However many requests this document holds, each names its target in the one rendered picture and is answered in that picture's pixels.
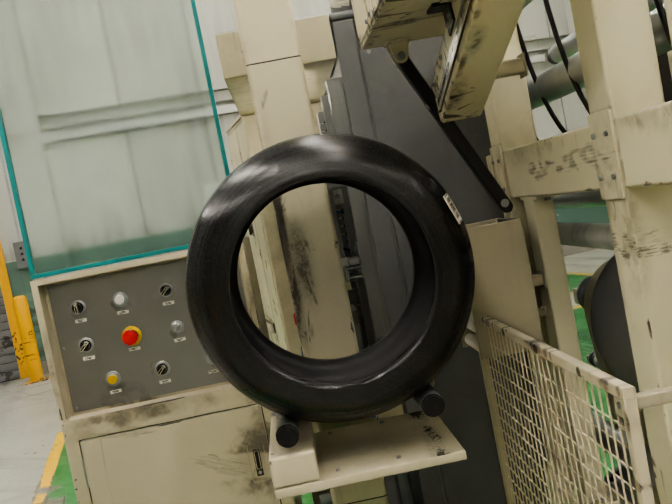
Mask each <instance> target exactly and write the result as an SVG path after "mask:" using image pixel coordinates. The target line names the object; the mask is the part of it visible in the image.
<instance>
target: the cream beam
mask: <svg viewBox="0 0 672 504"><path fill-rule="evenodd" d="M452 1H453V0H351V3H352V8H353V13H354V18H355V24H356V29H357V34H358V38H357V42H359V44H360V45H361V49H362V50H366V49H372V48H377V47H382V46H384V44H385V42H386V41H387V40H393V39H398V38H403V37H409V36H411V40H410V41H415V40H420V39H425V38H431V37H436V36H441V35H444V34H445V30H446V27H445V19H444V15H443V12H440V13H434V14H429V15H427V12H426V11H427V10H428V8H429V7H430V5H431V4H432V3H436V2H439V3H444V2H451V4H452Z"/></svg>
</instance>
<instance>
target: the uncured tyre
mask: <svg viewBox="0 0 672 504"><path fill-rule="evenodd" d="M326 134H327V135H319V136H310V137H307V136H306V135H305V136H300V137H296V138H292V139H289V140H285V141H282V142H280V143H277V144H275V145H272V146H270V147H268V148H266V149H264V150H262V151H260V152H258V153H257V154H255V155H253V156H252V157H250V158H249V159H247V160H246V161H245V162H243V163H242V164H241V165H239V166H238V167H237V168H236V169H235V170H233V171H232V172H231V173H230V174H229V175H228V176H227V177H226V178H225V179H224V180H223V181H222V183H221V184H220V185H219V186H218V187H217V189H216V190H215V191H214V192H213V194H212V195H211V197H210V198H209V200H208V201H207V203H206V205H205V206H204V208H203V210H202V212H201V214H200V216H199V218H198V220H197V222H196V225H195V227H194V230H193V233H192V236H191V240H190V243H189V248H188V253H187V259H186V268H185V289H186V299H187V305H188V310H189V314H190V318H191V321H192V324H193V327H194V330H195V333H196V335H197V337H198V339H199V342H200V344H201V346H202V347H203V349H204V351H205V353H206V354H207V356H208V358H209V359H210V361H211V362H212V363H213V365H214V366H215V367H216V369H217V370H218V371H219V372H220V373H221V375H222V376H223V377H224V378H225V379H226V380H227V381H228V382H229V383H230V384H231V385H232V386H233V387H235V388H236V389H237V390H238V391H239V392H241V393H242V394H243V395H245V396H246V397H247V398H249V399H250V400H252V401H254V402H255V403H257V404H259V405H260V406H262V407H264V408H266V409H268V410H271V411H273V412H275V413H278V414H281V415H283V416H286V417H290V418H294V419H298V420H303V421H309V422H317V423H342V422H350V421H356V420H361V419H365V418H369V417H373V416H376V415H379V414H381V413H384V412H386V411H389V410H391V409H393V408H395V407H397V406H399V405H401V404H402V403H404V402H406V401H407V400H409V399H410V398H412V397H413V396H415V395H416V394H417V393H419V392H420V391H421V390H422V389H424V388H425V387H426V386H427V385H428V384H429V383H430V382H431V381H432V380H433V379H434V378H435V377H436V376H437V375H438V374H439V373H440V372H441V370H442V369H443V368H444V367H445V365H446V364H447V363H448V361H449V360H450V358H451V357H452V355H453V354H454V352H455V350H456V349H457V347H458V345H459V343H460V341H461V339H462V337H463V334H464V332H465V329H466V327H467V324H468V321H469V317H470V314H471V310H472V305H473V299H474V291H475V264H474V256H473V250H472V245H471V241H470V238H469V234H468V231H467V228H466V226H465V223H464V221H463V220H462V222H461V223H460V224H458V222H457V220H456V218H455V217H454V215H453V213H452V212H451V210H450V208H449V207H448V205H447V203H446V202H445V200H444V198H443V196H444V195H445V194H446V193H447V191H446V190H445V189H444V187H443V186H442V185H441V184H440V183H439V181H438V180H437V179H436V178H435V177H434V176H433V175H432V174H431V173H430V172H429V171H428V170H427V169H425V168H424V167H423V166H422V165H421V164H419V163H418V162H417V161H415V160H414V159H412V158H411V157H409V156H408V155H406V154H405V153H403V152H401V151H399V150H397V149H395V148H393V147H391V146H389V145H387V144H384V143H382V142H379V141H376V140H373V139H369V138H366V137H361V136H356V135H350V134H340V133H326ZM320 183H331V184H340V185H345V186H349V187H352V188H355V189H358V190H360V191H362V192H365V193H367V194H368V195H370V196H372V197H373V198H375V199H376V200H378V201H379V202H380V203H381V204H383V205H384V206H385V207H386V208H387V209H388V210H389V211H390V212H391V213H392V214H393V216H394V217H395V218H396V220H397V221H398V222H399V224H400V226H401V227H402V229H403V231H404V233H405V235H406V237H407V240H408V243H409V246H410V249H411V254H412V260H413V282H412V288H411V292H410V296H409V299H408V302H407V304H406V307H405V309H404V311H403V313H402V315H401V316H400V318H399V320H398V321H397V322H396V324H395V325H394V326H393V328H392V329H391V330H390V331H389V332H388V333H387V334H386V335H385V336H384V337H383V338H382V339H380V340H379V341H378V342H376V343H375V344H373V345H372V346H370V347H369V348H367V349H365V350H363V351H361V352H358V353H356V354H353V355H350V356H346V357H341V358H335V359H315V358H308V357H304V356H300V355H297V354H294V353H292V352H289V351H287V350H285V349H283V348H281V347H280V346H278V345H277V344H275V343H274V342H272V341H271V340H270V339H268V338H267V337H266V336H265V335H264V334H263V333H262V332H261V331H260V330H259V329H258V327H257V326H256V325H255V324H254V322H253V321H252V319H251V318H250V316H249V314H248V313H247V311H246V308H245V306H244V304H243V301H242V298H241V295H240V291H239V286H238V277H237V266H238V257H239V252H240V248H241V245H242V242H243V239H244V237H245V234H246V232H247V230H248V229H249V227H250V225H251V224H252V222H253V221H254V219H255V218H256V217H257V215H258V214H259V213H260V212H261V211H262V210H263V209H264V208H265V207H266V206H267V205H268V204H269V203H271V202H272V201H273V200H275V199H276V198H278V197H279V196H281V195H283V194H284V193H286V192H289V191H291V190H293V189H296V188H299V187H302V186H306V185H311V184H320Z"/></svg>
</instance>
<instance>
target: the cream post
mask: <svg viewBox="0 0 672 504"><path fill-rule="evenodd" d="M233 5H234V10H235V15H236V20H237V25H238V30H239V35H240V40H241V45H242V51H241V53H243V55H244V59H243V61H245V65H246V70H247V75H248V80H249V81H247V83H249V85H250V88H249V90H251V95H252V100H253V105H254V110H255V115H256V120H257V125H258V130H259V135H260V140H261V145H262V150H264V149H266V148H268V147H270V146H272V145H275V144H277V143H280V142H282V141H285V140H289V139H292V138H296V137H300V136H305V135H311V134H317V133H316V128H315V123H314V118H313V113H312V108H311V103H310V98H309V92H308V87H307V82H306V77H305V72H304V67H303V62H302V57H301V52H300V46H299V41H298V36H297V31H296V26H295V21H294V16H293V11H292V6H291V1H290V0H233ZM273 205H274V210H275V215H276V220H277V225H278V230H279V236H280V241H281V246H282V251H283V256H284V261H285V266H286V271H287V275H288V280H289V285H290V291H291V296H292V301H293V306H294V311H295V316H296V321H297V326H298V331H299V336H300V341H301V346H302V351H303V356H304V357H308V358H315V359H335V358H341V357H346V356H350V355H353V354H356V353H358V352H359V348H358V342H357V337H356V332H355V327H354V322H353V317H352V312H351V307H350V302H349V297H348V291H347V286H346V281H345V276H344V271H343V266H342V261H341V256H340V251H339V245H338V240H337V235H336V230H335V225H334V220H333V215H332V210H331V205H330V200H329V194H328V189H327V184H326V183H320V184H311V185H306V186H302V187H299V188H296V189H293V190H291V191H289V192H286V193H284V194H283V195H281V196H279V197H278V198H276V199H275V200H273ZM369 421H373V419H372V417H369V418H365V419H361V420H356V421H350V422H342V423H317V426H318V431H319V432H321V431H326V430H331V429H335V428H340V427H345V426H350V425H354V424H359V423H364V422H369ZM329 490H330V491H331V496H332V501H333V504H389V501H388V496H387V490H386V485H385V480H384V477H382V478H377V479H372V480H368V481H363V482H358V483H354V484H349V485H344V486H340V487H335V488H330V489H329Z"/></svg>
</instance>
